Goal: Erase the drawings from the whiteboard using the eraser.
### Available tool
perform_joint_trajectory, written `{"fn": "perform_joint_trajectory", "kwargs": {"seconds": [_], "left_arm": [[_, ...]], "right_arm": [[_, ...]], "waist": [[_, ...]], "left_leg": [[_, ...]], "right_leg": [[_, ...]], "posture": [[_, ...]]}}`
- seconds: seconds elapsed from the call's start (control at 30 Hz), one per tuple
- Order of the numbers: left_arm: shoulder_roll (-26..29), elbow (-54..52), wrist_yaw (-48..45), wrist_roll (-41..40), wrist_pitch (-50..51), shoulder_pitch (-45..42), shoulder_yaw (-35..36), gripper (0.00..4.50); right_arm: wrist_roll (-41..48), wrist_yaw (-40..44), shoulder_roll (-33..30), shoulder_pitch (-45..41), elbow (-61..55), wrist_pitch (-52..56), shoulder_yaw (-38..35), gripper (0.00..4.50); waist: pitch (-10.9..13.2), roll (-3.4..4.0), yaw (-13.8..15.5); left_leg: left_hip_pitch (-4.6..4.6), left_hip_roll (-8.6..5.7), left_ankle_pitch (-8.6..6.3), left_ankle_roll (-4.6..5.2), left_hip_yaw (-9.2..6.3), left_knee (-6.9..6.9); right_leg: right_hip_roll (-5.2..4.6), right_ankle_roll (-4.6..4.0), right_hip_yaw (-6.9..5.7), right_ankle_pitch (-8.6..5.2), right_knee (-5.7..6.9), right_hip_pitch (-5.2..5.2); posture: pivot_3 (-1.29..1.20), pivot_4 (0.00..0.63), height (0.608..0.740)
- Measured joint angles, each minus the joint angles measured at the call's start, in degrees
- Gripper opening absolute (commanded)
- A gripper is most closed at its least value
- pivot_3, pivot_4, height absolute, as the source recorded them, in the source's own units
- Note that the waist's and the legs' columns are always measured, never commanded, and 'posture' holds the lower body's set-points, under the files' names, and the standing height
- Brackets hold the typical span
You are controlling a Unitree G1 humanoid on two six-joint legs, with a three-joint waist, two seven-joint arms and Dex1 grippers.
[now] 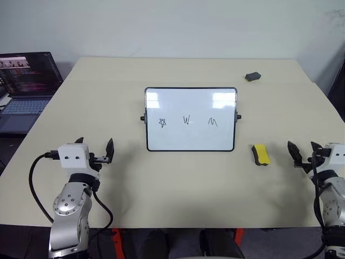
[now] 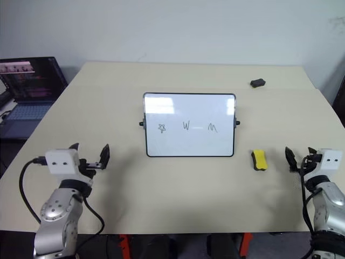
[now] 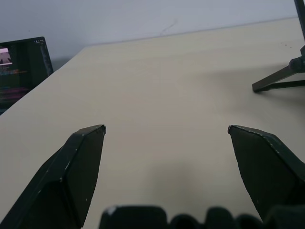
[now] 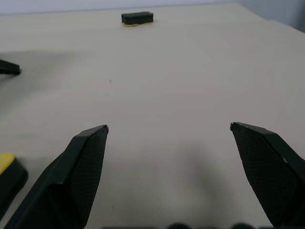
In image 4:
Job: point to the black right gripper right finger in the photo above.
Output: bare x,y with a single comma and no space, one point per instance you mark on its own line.
269,171

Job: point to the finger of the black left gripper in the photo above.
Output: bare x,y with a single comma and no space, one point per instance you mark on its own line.
8,67

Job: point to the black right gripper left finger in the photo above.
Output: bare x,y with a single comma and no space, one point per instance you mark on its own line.
62,181

